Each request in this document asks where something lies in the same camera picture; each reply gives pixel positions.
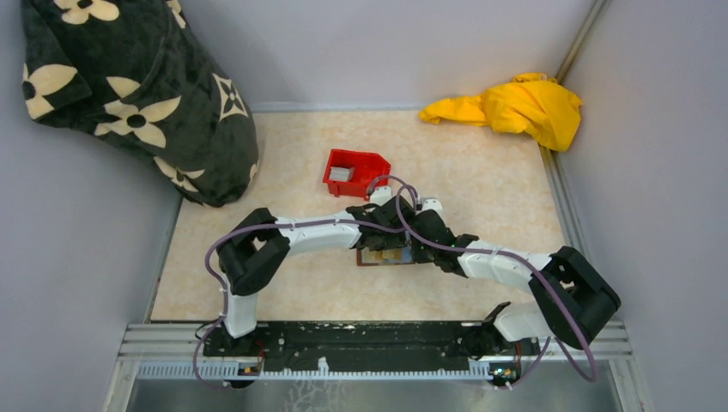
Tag yellow credit card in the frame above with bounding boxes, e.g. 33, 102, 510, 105
382, 248, 406, 264
361, 251, 383, 265

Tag brown leather card holder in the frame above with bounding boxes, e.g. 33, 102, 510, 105
356, 247, 415, 267

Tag red plastic bin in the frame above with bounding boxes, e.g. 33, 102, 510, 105
322, 148, 391, 199

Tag grey cards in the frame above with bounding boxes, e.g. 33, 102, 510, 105
328, 167, 355, 182

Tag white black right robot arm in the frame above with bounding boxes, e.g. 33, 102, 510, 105
404, 200, 622, 354

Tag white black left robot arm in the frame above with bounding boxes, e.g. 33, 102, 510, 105
214, 185, 416, 355

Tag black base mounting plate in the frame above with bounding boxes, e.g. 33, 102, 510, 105
203, 321, 540, 373

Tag yellow crumpled cloth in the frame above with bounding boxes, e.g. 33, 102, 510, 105
419, 72, 583, 152

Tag black floral plush blanket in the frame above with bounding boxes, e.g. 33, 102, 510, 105
20, 1, 260, 208

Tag white slotted cable duct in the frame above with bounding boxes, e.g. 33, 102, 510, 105
136, 358, 494, 381

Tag aluminium frame rail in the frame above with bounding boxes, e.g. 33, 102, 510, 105
116, 319, 634, 362

